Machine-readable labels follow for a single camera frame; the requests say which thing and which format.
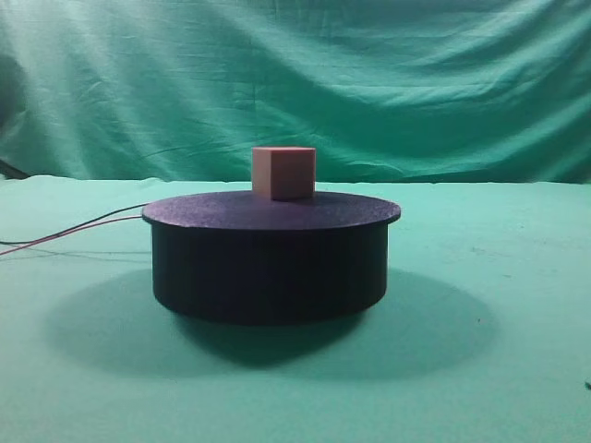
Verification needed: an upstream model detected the pink cube block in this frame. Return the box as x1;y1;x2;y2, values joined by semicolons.
251;147;316;201

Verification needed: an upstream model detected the black round turntable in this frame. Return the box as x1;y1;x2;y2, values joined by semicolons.
142;191;402;326

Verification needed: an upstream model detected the green backdrop cloth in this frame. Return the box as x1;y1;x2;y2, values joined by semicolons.
1;1;590;183

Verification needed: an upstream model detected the red wire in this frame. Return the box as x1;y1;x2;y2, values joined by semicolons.
0;213;145;257

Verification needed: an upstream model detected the black wire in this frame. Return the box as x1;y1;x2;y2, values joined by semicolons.
0;205;153;245

